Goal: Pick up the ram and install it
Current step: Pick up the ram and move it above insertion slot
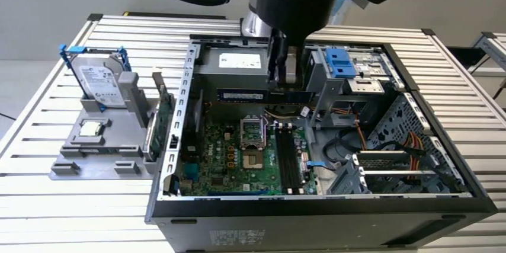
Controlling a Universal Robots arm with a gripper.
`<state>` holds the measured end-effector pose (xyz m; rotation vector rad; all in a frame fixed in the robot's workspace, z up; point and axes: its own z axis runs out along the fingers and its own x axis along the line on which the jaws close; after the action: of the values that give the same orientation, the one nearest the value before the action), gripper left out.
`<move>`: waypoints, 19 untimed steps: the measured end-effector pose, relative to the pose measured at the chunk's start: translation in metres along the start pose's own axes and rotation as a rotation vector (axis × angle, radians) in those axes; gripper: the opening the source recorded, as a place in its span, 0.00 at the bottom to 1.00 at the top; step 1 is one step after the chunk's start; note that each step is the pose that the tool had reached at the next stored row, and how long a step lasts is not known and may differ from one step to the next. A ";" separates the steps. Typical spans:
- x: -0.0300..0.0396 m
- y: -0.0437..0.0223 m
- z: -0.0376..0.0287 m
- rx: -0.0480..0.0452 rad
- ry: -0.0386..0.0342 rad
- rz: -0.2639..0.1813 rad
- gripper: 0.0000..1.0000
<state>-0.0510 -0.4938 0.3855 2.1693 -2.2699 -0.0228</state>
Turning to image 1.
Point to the black open PC case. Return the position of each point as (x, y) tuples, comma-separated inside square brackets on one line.
[(276, 229)]

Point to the silver CPU chip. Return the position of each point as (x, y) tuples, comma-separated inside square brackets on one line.
[(89, 130)]

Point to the graphics card with metal bracket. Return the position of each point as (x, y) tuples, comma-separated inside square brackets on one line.
[(161, 122)]

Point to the CPU socket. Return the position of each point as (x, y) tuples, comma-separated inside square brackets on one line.
[(252, 161)]

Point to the grey plastic parts rack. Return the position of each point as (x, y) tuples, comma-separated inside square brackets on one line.
[(118, 130)]

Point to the blue expansion slot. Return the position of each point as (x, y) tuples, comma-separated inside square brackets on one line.
[(232, 193)]

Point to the green Dell motherboard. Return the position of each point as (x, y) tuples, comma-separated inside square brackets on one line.
[(236, 176)]

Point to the blue plastic drive latch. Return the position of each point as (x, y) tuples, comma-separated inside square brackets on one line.
[(343, 70), (336, 55)]

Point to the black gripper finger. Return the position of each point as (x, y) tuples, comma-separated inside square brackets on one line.
[(280, 63)]

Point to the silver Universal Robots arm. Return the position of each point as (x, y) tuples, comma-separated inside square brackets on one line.
[(252, 28)]

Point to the silver hard disk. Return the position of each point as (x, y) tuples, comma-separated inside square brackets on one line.
[(96, 84)]

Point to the grey metal disk bay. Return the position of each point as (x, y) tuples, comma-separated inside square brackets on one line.
[(395, 173)]

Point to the RAM stick with blue label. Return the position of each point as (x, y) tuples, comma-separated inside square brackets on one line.
[(240, 96)]

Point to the aluminium slatted side table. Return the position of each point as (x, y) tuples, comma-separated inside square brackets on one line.
[(490, 42)]

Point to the grey power supply unit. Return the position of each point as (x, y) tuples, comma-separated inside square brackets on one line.
[(232, 78)]

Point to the RAM slot with white clips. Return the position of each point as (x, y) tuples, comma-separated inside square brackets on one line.
[(284, 158)]

